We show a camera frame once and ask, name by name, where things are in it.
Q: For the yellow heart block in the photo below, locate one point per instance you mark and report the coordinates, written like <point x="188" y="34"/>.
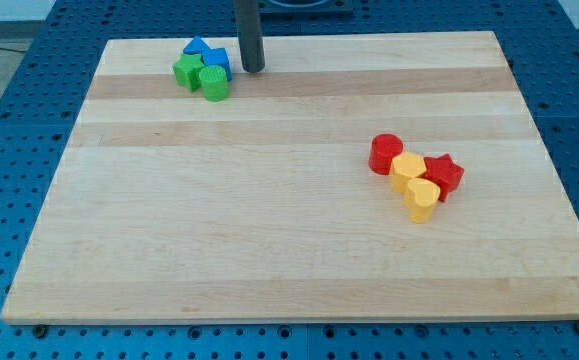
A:
<point x="420" y="198"/>

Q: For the yellow hexagon block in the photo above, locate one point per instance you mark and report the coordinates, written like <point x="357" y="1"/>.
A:
<point x="404" y="167"/>

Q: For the blue triangle block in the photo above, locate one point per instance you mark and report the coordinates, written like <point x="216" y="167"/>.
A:
<point x="196" y="46"/>

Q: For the wooden board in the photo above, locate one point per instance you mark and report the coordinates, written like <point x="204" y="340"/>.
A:
<point x="166" y="208"/>

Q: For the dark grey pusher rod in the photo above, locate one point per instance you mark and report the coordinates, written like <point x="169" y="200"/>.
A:
<point x="250" y="37"/>

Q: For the green star block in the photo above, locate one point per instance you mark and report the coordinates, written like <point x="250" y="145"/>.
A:
<point x="186" y="70"/>

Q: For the red star block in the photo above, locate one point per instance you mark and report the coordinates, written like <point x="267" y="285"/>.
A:
<point x="445" y="173"/>

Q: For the green cylinder block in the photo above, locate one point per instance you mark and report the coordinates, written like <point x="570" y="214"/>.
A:
<point x="214" y="83"/>

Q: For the blue cube block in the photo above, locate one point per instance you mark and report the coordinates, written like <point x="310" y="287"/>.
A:
<point x="217" y="57"/>

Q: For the red cylinder block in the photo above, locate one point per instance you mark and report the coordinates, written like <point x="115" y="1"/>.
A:
<point x="384" y="147"/>

